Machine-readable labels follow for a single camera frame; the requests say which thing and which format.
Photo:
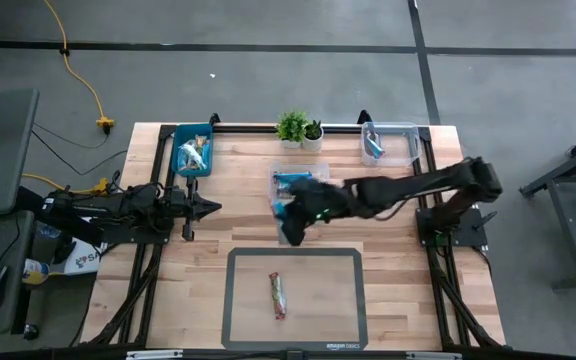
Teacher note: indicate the blue plastic bin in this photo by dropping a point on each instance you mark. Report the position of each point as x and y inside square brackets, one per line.
[180, 131]

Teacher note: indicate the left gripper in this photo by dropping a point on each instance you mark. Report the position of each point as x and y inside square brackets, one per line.
[178, 206]

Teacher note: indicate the black aluminium table frame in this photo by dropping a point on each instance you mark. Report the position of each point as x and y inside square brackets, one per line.
[248, 129]

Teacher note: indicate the green and orange granola bar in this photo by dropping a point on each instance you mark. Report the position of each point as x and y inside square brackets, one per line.
[201, 142]

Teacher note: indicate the red and green granola bar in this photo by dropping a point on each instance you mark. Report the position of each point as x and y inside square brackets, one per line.
[278, 295]

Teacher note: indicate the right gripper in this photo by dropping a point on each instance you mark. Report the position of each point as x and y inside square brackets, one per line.
[318, 202]

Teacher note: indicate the white printed bag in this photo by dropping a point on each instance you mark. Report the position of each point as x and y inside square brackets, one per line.
[85, 260]

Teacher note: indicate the frosted plastic bin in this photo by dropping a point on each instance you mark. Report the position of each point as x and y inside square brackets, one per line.
[320, 170]

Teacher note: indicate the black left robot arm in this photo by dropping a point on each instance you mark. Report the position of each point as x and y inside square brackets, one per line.
[93, 207]

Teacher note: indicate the leafy plant in white pot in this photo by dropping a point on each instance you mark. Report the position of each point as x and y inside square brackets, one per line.
[290, 125]

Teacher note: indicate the grey baking mat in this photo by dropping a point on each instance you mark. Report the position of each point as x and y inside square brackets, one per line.
[268, 330]

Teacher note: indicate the silver metal bracket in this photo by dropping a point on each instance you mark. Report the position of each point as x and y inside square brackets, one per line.
[155, 355]
[433, 356]

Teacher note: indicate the succulent in round white pot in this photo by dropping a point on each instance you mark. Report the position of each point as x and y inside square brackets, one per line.
[313, 145]

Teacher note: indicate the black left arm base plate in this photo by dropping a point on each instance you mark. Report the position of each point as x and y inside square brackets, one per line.
[133, 239]

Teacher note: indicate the bottle with yellow label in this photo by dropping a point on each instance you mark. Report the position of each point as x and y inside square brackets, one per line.
[35, 272]

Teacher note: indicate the clear plastic bin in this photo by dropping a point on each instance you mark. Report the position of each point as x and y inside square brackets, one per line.
[398, 150]

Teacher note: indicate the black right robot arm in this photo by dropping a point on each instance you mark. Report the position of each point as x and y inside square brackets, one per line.
[418, 185]

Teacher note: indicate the black caster wheel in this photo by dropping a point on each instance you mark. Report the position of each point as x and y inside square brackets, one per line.
[31, 332]

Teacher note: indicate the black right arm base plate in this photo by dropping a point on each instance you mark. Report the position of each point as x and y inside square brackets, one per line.
[468, 237]

